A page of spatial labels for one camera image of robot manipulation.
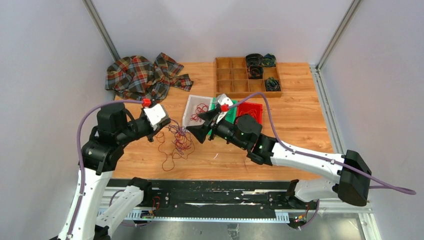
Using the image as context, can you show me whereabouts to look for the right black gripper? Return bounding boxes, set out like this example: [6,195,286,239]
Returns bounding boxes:
[186,109,247,151]

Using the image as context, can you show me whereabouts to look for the red wire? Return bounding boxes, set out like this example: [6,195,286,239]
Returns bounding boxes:
[188,103,210,123]

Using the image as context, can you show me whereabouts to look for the orange wires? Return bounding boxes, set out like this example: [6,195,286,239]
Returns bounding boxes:
[245,105,262,120]

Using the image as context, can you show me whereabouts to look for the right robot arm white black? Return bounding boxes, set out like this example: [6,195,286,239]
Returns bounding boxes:
[187,109,372,209]

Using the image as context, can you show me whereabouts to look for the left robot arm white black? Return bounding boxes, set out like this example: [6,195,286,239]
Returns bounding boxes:
[55,100,171,240]

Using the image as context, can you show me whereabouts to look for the white plastic bin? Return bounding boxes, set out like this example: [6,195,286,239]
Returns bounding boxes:
[182,94,213,127]

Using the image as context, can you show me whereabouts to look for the green plastic bin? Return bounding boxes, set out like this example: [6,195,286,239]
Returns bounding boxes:
[208,97,237,124]

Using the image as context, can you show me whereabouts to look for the red plastic bin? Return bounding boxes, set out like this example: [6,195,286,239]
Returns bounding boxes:
[236,101,263,124]

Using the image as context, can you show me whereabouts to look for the wooden compartment tray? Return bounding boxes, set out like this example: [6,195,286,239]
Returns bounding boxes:
[213,57,283,99]

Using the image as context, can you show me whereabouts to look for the plaid cloth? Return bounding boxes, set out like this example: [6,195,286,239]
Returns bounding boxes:
[104,52,194,103]

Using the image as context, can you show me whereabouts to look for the black rolled belt middle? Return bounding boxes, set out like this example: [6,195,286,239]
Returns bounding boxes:
[247,65,264,80]

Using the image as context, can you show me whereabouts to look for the black rolled belt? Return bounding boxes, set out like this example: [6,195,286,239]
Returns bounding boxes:
[245,53,263,68]
[247,65,264,80]

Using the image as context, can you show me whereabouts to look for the green rolled belt lower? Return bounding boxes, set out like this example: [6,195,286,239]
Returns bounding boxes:
[264,77,281,92]

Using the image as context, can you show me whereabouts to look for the black rolled belt top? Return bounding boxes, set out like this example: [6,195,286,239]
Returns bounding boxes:
[245,53,263,68]

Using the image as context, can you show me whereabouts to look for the blue green rolled belt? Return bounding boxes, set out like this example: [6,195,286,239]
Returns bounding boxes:
[261,53,277,68]

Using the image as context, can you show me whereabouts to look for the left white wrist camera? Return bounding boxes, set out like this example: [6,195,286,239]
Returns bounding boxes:
[142,104,169,127]

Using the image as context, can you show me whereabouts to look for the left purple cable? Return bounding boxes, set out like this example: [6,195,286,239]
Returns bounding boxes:
[64,98,153,240]

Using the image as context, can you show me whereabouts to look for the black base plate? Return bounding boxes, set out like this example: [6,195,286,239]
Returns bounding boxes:
[105,178,319,220]

